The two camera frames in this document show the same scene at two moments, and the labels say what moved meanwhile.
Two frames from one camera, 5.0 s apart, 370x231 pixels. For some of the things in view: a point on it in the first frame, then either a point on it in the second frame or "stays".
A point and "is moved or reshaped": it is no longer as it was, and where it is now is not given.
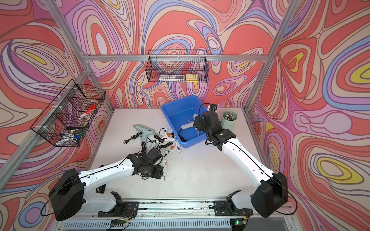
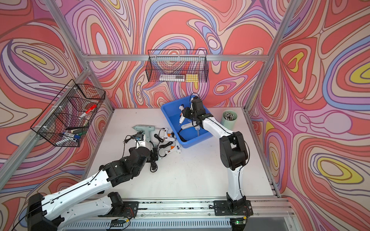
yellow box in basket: (191, 78) stays
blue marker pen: (74, 136) stays
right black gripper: (201, 121) to (186, 114)
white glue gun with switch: (167, 139) stays
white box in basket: (172, 78) stays
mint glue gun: (145, 131) is moved or reshaped
